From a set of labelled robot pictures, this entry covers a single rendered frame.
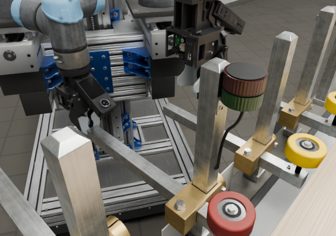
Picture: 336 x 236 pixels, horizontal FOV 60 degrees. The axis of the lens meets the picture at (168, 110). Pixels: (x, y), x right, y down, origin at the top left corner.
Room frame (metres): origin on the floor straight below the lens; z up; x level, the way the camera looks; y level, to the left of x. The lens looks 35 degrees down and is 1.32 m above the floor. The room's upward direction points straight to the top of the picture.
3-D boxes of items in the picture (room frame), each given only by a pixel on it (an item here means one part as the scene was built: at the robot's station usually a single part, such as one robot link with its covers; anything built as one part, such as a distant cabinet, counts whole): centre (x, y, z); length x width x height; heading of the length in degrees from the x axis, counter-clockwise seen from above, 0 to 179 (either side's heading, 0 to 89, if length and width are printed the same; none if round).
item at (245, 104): (0.36, -0.11, 1.10); 0.06 x 0.06 x 0.02
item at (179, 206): (0.34, -0.02, 0.88); 0.02 x 0.02 x 0.01
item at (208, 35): (0.49, -0.05, 1.16); 0.09 x 0.08 x 0.12; 136
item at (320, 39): (0.76, -0.41, 0.88); 0.04 x 0.04 x 0.48; 47
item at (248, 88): (0.36, -0.11, 1.12); 0.06 x 0.06 x 0.02
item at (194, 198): (0.38, -0.06, 0.85); 0.14 x 0.06 x 0.05; 137
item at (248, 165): (0.56, -0.23, 0.81); 0.14 x 0.06 x 0.05; 137
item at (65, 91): (0.62, 0.22, 0.97); 0.09 x 0.08 x 0.12; 47
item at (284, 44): (0.58, -0.24, 0.87); 0.04 x 0.04 x 0.48; 47
